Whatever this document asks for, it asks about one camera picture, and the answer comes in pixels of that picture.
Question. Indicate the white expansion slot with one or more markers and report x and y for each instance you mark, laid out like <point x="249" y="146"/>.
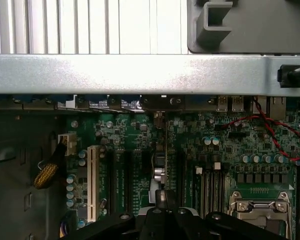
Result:
<point x="91" y="185"/>

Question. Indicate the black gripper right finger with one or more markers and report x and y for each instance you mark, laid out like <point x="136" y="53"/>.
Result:
<point x="190" y="225"/>

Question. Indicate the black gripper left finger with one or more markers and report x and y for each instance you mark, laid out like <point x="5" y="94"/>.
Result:
<point x="145" y="225"/>

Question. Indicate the silver USB port stack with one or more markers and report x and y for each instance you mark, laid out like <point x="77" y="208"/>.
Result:
<point x="231" y="103"/>

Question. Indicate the black expansion slot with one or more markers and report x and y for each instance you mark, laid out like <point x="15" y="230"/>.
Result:
<point x="129" y="180"/>
<point x="183" y="180"/>
<point x="112" y="180"/>

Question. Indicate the open metal PC case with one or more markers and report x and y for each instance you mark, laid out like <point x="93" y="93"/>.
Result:
<point x="115" y="72"/>

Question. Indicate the silver ethernet port block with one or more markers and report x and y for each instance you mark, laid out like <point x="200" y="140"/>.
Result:
<point x="277" y="107"/>

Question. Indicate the green motherboard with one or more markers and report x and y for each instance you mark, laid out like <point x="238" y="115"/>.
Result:
<point x="240" y="140"/>

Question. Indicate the metal CPU socket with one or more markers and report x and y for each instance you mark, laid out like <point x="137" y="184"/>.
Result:
<point x="260" y="207"/>

